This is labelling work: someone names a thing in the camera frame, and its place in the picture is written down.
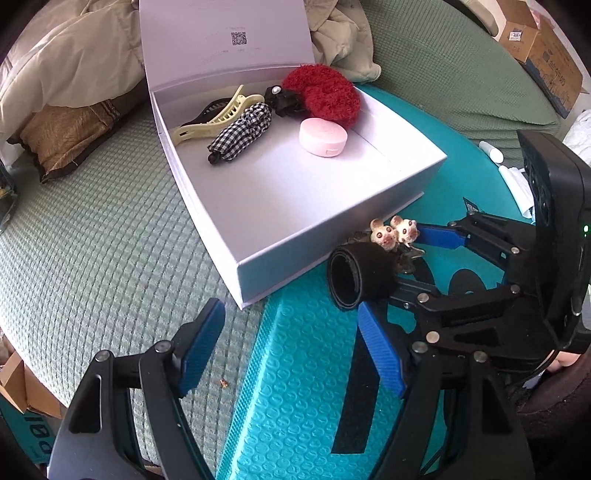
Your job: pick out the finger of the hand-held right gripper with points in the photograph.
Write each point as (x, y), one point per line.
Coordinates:
(461, 300)
(441, 236)

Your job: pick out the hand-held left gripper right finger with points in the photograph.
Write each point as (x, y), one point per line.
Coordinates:
(378, 346)

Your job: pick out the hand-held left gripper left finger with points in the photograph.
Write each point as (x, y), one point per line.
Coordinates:
(203, 341)

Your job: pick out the bear figure hair clip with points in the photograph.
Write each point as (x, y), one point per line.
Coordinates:
(383, 235)

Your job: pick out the black velvet band roll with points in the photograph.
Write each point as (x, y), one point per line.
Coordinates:
(374, 272)

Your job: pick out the pink round compact case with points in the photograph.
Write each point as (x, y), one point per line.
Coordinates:
(323, 136)

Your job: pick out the white hinged gift box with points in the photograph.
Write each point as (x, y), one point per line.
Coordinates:
(286, 207)

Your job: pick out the red fluffy scrunchie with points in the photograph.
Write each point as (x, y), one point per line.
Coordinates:
(323, 92)

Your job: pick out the cream claw hair clip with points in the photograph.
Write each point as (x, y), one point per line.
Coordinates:
(194, 131)

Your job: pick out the black white checked scrunchie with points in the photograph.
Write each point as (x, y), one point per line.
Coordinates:
(240, 134)

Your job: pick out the person's right forearm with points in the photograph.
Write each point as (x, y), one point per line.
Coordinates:
(554, 415)

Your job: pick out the person's right hand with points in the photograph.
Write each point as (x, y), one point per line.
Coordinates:
(565, 362)

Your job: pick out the teal foam mat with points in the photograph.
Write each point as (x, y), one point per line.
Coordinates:
(295, 392)

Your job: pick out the white tube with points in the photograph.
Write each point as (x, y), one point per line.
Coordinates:
(491, 151)

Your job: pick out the white crumpled cloth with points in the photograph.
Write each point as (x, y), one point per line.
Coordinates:
(579, 138)

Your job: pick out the green textured bed cover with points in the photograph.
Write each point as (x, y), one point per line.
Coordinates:
(92, 258)

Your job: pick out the blue printed cardboard box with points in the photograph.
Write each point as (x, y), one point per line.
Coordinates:
(554, 64)

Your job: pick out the plain open cardboard box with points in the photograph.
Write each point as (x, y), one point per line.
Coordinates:
(18, 383)

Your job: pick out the teal printed carton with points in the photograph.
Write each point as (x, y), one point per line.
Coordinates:
(32, 438)

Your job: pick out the black bow hair clip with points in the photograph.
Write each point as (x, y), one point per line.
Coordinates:
(286, 104)

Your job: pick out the small white-labelled cardboard box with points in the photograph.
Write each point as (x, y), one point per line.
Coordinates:
(517, 32)

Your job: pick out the beige puffer jacket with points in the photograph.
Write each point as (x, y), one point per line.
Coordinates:
(341, 41)

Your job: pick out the brown cushion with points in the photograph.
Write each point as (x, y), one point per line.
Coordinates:
(64, 138)

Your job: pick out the cream padded quilt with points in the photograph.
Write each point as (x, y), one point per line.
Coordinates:
(69, 60)

